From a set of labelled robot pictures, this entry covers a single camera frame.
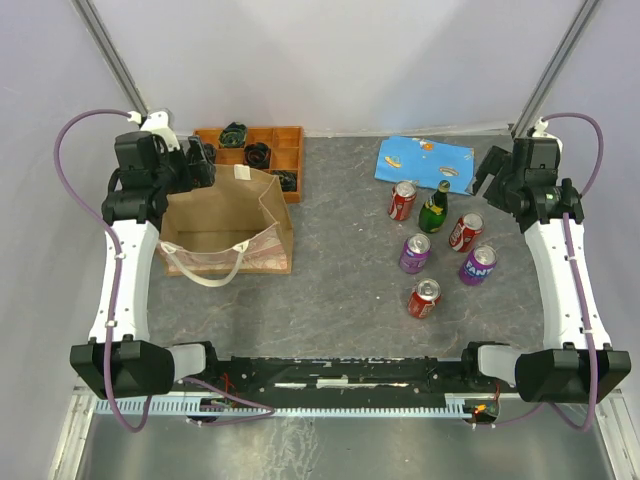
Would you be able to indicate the purple soda can left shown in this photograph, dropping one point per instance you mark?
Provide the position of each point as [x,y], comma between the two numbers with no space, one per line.
[416,251]

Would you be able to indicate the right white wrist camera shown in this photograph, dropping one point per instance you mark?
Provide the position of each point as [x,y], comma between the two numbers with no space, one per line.
[539,130]

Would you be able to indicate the orange compartment tray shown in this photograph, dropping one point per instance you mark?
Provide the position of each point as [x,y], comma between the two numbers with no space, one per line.
[285,143]

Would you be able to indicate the brown canvas tote bag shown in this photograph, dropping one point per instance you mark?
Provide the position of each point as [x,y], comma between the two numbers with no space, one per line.
[240,224]

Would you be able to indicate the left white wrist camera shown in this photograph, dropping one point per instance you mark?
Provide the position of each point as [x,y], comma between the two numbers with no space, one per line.
[157,123]

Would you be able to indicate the black rolled sock middle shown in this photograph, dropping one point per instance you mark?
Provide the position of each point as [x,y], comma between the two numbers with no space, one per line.
[257,155]

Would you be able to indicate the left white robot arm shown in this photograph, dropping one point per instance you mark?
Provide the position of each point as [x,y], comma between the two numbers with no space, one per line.
[119,360]

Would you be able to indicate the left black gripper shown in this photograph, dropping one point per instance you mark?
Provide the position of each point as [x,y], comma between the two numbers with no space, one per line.
[200,174]

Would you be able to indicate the blue patterned cloth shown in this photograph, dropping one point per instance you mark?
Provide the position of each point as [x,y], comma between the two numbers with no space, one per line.
[425,163]

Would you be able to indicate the left aluminium frame post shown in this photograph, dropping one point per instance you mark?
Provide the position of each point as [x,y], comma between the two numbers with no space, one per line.
[97,29]

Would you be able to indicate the black rolled sock top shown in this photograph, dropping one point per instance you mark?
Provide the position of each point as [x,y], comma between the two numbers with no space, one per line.
[233,136]

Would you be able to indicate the aluminium frame post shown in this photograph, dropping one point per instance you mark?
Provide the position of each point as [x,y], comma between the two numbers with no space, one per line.
[97,29]
[586,12]

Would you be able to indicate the red cola can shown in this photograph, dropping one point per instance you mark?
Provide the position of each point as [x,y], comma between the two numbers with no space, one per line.
[467,228]
[424,297]
[403,197]

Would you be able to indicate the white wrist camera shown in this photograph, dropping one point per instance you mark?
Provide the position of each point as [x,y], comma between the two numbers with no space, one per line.
[157,123]
[539,130]

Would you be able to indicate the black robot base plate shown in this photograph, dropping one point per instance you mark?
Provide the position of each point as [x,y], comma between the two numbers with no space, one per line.
[341,383]

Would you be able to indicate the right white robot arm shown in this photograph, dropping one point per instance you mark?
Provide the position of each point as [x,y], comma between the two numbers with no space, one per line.
[577,357]

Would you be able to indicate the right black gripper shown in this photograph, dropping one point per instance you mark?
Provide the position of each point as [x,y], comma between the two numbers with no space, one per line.
[496,163]

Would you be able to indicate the green glass bottle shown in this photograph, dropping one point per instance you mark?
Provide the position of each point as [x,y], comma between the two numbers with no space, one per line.
[434,211]

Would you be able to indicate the right aluminium frame post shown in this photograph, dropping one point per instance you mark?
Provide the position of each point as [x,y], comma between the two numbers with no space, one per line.
[586,12]

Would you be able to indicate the red cola can front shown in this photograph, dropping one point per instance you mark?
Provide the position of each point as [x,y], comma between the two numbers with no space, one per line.
[424,297]

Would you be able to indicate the black rolled sock right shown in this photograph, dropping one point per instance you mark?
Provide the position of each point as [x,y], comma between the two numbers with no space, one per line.
[287,179]

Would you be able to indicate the purple Fanta can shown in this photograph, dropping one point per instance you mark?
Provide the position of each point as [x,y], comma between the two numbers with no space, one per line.
[478,265]

